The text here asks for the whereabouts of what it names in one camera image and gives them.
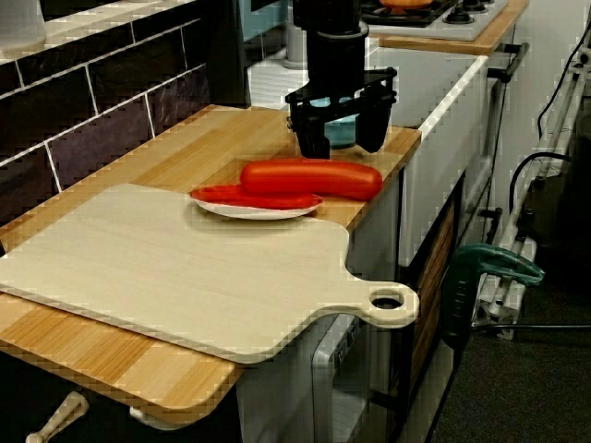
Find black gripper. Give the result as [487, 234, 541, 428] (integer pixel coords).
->
[283, 35, 400, 157]

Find light blue bowl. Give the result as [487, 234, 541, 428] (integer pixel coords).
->
[309, 94, 366, 150]

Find red toy sausage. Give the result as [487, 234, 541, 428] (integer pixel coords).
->
[239, 158, 383, 201]

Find red plate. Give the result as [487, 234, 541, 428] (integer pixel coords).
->
[188, 183, 324, 221]

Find white toy faucet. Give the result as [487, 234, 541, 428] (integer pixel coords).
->
[281, 18, 310, 70]

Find white toy kitchen unit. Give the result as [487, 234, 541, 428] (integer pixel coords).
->
[235, 31, 532, 443]

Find blue plastic bin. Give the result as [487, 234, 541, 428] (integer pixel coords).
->
[237, 0, 296, 45]

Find toy stove top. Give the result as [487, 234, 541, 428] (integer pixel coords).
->
[362, 0, 509, 42]

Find green clamp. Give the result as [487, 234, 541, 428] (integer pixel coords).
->
[438, 244, 546, 347]

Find grey dispenser panel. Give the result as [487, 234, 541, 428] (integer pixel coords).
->
[311, 317, 370, 443]

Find black bulky object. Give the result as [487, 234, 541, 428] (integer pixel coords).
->
[516, 105, 591, 259]

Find pale wooden cutting board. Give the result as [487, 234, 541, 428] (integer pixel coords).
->
[0, 183, 421, 365]

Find pale wooden peg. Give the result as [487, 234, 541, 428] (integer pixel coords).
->
[25, 390, 90, 443]

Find black kitchen hutch frame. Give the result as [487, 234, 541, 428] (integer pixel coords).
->
[202, 0, 253, 110]

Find black cable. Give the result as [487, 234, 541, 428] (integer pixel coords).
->
[507, 150, 573, 222]

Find black oven door handle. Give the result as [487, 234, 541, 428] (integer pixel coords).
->
[487, 42, 531, 84]

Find aluminium frame rail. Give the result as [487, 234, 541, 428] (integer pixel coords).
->
[470, 45, 591, 341]

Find white drawer handle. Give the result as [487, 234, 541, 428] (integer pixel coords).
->
[128, 405, 186, 430]

